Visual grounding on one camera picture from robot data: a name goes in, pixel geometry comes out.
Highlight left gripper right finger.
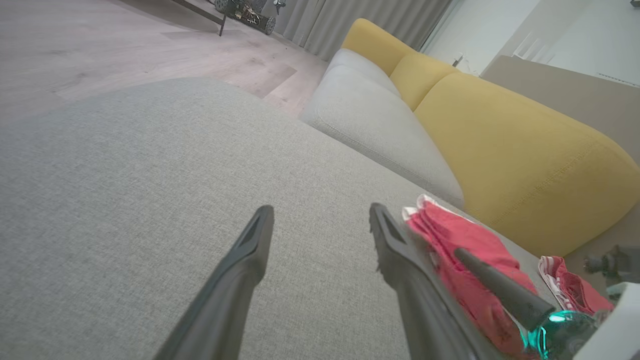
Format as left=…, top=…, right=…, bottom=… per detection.
left=369, top=202, right=501, bottom=360

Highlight short grey seat cushion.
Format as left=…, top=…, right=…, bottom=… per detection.
left=325, top=48, right=402, bottom=98

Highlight red white basketball jersey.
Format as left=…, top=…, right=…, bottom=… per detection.
left=538, top=256, right=615, bottom=316

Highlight red mesh shorts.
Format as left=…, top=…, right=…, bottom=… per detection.
left=401, top=194, right=540, bottom=360

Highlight big yellow back cushion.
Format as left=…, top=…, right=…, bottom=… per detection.
left=414, top=72, right=640, bottom=259

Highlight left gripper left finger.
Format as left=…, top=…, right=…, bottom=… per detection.
left=152, top=205, right=275, bottom=360

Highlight grey curtain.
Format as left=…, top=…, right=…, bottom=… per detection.
left=272, top=0, right=453, bottom=62

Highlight large grey sofa seat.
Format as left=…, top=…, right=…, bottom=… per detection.
left=0, top=77, right=566, bottom=360

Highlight long grey seat cushion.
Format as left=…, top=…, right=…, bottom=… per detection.
left=299, top=65, right=466, bottom=210

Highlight yellow sofa end cushion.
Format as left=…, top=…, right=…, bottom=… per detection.
left=341, top=18, right=417, bottom=77

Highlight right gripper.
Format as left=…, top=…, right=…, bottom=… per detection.
left=454, top=247, right=640, bottom=360

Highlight grey table black legs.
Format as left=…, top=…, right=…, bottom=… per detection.
left=170, top=0, right=228, bottom=37

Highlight medium yellow back cushion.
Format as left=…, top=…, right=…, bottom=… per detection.
left=389, top=52, right=461, bottom=112

